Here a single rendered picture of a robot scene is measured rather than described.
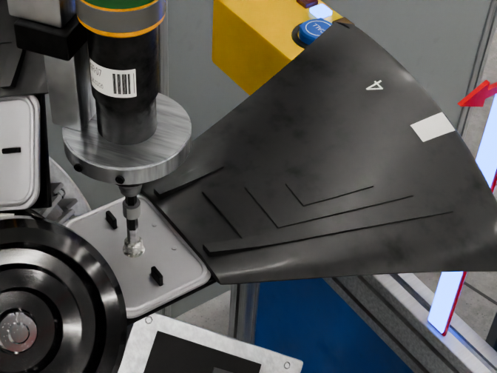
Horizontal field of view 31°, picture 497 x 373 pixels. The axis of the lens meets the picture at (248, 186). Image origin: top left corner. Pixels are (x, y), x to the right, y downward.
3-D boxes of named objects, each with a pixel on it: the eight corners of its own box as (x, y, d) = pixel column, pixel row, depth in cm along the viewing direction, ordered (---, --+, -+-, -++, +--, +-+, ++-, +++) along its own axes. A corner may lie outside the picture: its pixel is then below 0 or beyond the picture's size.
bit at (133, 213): (121, 250, 55) (117, 189, 52) (130, 238, 56) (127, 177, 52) (137, 256, 55) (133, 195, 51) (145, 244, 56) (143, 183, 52)
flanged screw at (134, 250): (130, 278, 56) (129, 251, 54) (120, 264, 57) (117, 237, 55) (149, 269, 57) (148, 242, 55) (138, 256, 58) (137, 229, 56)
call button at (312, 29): (291, 37, 94) (291, 23, 93) (320, 26, 96) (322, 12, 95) (313, 55, 92) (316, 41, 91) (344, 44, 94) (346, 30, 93)
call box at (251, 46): (209, 71, 106) (211, -8, 99) (277, 46, 110) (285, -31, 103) (291, 146, 97) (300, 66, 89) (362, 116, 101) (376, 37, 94)
